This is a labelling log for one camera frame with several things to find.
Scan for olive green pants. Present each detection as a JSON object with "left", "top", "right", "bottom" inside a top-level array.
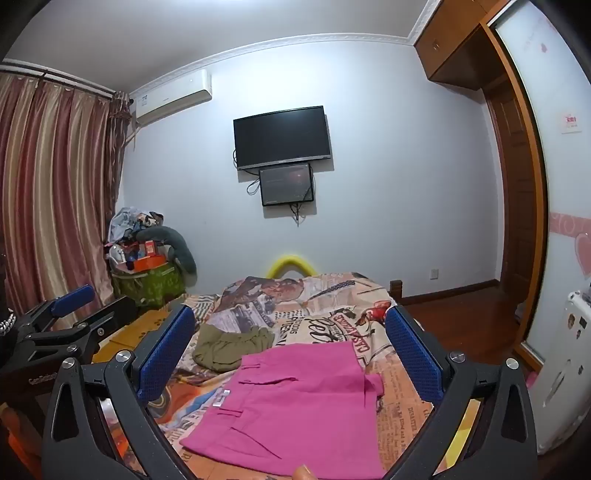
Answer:
[{"left": 191, "top": 325, "right": 276, "bottom": 374}]

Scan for wooden door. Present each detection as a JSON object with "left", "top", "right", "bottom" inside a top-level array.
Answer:
[{"left": 485, "top": 88, "right": 528, "bottom": 333}]

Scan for striped curtain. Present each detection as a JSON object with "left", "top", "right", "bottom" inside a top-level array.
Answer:
[{"left": 0, "top": 69, "right": 130, "bottom": 333}]

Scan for yellow bed sheet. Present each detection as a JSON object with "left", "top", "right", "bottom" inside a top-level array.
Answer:
[{"left": 455, "top": 397, "right": 483, "bottom": 448}]

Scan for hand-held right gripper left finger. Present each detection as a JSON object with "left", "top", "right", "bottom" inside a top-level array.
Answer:
[{"left": 41, "top": 305, "right": 204, "bottom": 480}]

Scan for grey pillow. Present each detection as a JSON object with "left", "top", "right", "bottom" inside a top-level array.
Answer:
[{"left": 148, "top": 225, "right": 198, "bottom": 282}]

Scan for orange box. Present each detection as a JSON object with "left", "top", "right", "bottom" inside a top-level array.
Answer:
[{"left": 131, "top": 255, "right": 168, "bottom": 273}]

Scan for yellow foam ring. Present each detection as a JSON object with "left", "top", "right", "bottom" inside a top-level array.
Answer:
[{"left": 267, "top": 257, "right": 315, "bottom": 279}]

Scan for white curtain rail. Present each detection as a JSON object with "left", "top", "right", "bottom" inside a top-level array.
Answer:
[{"left": 0, "top": 60, "right": 115, "bottom": 97}]

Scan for wooden overhead cabinet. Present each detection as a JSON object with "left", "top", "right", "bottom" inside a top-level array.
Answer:
[{"left": 413, "top": 0, "right": 515, "bottom": 90}]

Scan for pink pants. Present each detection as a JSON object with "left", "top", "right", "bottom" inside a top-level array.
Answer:
[{"left": 179, "top": 344, "right": 393, "bottom": 478}]

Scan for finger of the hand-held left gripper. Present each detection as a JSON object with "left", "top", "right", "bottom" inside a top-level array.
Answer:
[
  {"left": 25, "top": 295, "right": 140, "bottom": 363},
  {"left": 16, "top": 284, "right": 96, "bottom": 333}
]

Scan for green bag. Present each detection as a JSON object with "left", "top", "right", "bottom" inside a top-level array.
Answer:
[{"left": 110, "top": 263, "right": 185, "bottom": 310}]

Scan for black wall television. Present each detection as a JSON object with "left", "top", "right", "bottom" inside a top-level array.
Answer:
[{"left": 233, "top": 105, "right": 333, "bottom": 171}]

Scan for white appliance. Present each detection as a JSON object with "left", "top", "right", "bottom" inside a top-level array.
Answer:
[{"left": 522, "top": 288, "right": 591, "bottom": 455}]

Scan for small black monitor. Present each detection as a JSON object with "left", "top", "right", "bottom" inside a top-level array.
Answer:
[{"left": 259, "top": 162, "right": 315, "bottom": 207}]

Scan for pile of mixed clutter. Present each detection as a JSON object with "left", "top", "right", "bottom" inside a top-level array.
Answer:
[{"left": 107, "top": 207, "right": 164, "bottom": 273}]

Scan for white air conditioner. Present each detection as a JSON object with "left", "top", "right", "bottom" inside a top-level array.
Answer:
[{"left": 131, "top": 69, "right": 213, "bottom": 127}]

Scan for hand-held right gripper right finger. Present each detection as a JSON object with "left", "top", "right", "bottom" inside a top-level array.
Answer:
[{"left": 383, "top": 305, "right": 539, "bottom": 480}]

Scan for printed blanket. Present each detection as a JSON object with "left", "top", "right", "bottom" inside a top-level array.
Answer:
[{"left": 0, "top": 272, "right": 467, "bottom": 480}]

